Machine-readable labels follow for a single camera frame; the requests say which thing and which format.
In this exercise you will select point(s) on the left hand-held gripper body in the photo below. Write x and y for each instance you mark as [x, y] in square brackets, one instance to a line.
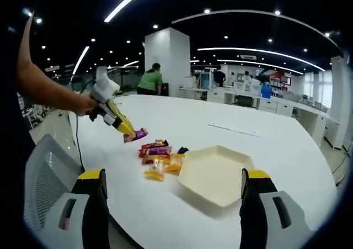
[106, 87]

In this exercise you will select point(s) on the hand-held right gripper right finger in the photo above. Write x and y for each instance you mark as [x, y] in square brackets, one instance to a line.
[253, 210]

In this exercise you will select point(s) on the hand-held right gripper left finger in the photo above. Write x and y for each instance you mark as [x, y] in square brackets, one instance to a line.
[93, 204]

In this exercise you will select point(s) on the red long food bar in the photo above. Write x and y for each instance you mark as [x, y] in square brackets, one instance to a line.
[154, 158]
[146, 146]

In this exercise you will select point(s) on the small gold candy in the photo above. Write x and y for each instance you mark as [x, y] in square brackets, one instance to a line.
[161, 142]

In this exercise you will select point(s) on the cream hexagonal container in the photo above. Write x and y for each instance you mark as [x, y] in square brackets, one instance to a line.
[215, 174]

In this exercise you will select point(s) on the yellow clear food packet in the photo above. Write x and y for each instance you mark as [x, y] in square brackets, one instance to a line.
[155, 173]
[175, 163]

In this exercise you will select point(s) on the person's left hand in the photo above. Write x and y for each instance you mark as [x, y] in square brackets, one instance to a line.
[85, 105]

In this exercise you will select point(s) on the black box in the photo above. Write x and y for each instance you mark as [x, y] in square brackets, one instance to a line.
[164, 89]

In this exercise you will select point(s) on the white mesh office chair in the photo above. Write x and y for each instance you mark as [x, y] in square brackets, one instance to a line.
[47, 166]

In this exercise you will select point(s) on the white square pillar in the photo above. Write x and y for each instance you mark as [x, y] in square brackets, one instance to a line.
[337, 94]
[168, 61]

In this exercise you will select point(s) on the small black object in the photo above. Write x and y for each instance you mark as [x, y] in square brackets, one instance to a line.
[182, 150]

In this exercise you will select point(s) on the ceiling light strips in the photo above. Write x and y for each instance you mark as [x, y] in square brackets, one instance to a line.
[129, 0]

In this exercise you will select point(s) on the teal framed display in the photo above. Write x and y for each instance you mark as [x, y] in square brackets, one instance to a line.
[206, 79]

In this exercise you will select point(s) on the white office workbench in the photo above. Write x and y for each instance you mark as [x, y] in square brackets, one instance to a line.
[273, 105]

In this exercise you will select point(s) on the blue storage bin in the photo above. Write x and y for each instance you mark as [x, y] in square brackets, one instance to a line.
[265, 90]

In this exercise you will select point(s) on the group of ceiling spot lights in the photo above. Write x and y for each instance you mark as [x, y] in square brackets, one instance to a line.
[207, 10]

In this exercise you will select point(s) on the red wall display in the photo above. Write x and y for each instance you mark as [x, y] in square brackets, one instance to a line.
[278, 80]

